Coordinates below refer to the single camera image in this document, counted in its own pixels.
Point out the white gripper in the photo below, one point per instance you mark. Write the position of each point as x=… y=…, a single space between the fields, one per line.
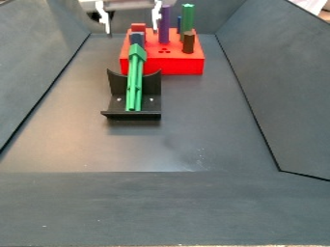
x=104 y=6

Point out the light blue grey peg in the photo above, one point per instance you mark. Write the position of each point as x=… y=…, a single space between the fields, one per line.
x=136 y=38

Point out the brown hexagonal peg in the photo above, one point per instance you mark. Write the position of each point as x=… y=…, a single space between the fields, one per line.
x=188 y=42

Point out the green three prong object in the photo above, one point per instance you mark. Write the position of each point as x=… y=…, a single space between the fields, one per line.
x=136 y=59

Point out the green star peg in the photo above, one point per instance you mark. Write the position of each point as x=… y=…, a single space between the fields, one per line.
x=187 y=18

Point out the red rectangular peg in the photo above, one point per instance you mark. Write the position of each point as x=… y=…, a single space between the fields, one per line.
x=137 y=27

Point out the red peg board base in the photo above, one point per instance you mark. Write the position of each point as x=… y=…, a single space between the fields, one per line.
x=164 y=56

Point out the black curved fixture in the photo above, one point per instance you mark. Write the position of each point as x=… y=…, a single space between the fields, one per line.
x=151 y=97

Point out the purple cylinder peg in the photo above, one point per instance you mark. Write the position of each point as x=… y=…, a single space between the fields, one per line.
x=164 y=24

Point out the dark blue peg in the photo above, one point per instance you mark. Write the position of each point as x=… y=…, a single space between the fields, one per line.
x=177 y=24

